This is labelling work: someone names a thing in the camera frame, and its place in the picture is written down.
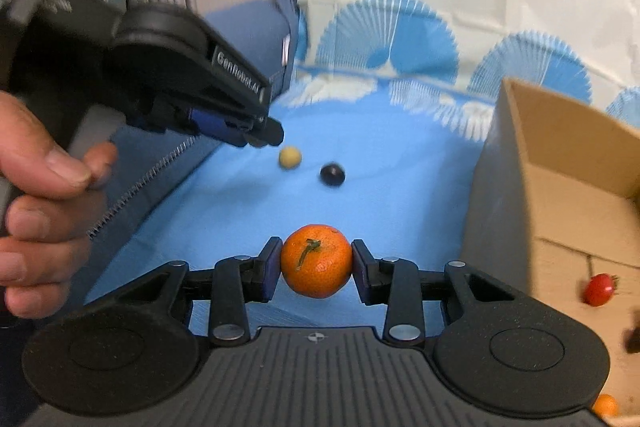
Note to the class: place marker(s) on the mandarin orange with stem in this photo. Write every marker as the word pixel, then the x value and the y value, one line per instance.
pixel 316 267

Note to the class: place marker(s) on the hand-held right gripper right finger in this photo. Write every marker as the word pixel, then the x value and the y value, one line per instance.
pixel 360 274

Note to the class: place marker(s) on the beige egg-shaped fruit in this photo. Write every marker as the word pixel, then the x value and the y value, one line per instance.
pixel 290 158

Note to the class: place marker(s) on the dark purple plum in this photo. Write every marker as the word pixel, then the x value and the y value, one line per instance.
pixel 332 175

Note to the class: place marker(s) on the blue zippered cushion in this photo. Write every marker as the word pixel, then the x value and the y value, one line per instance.
pixel 165 187

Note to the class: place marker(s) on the red cherry tomato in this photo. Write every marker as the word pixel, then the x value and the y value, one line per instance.
pixel 599 290

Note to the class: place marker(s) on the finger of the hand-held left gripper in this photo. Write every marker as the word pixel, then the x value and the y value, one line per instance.
pixel 220 121

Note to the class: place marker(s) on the person's left hand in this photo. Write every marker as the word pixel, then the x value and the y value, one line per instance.
pixel 40 187

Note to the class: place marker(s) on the small round orange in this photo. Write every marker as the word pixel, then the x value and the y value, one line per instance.
pixel 605 405

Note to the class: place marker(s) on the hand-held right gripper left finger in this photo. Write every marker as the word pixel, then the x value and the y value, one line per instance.
pixel 272 268

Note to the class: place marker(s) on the brown cardboard box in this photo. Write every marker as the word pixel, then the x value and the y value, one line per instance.
pixel 550 157

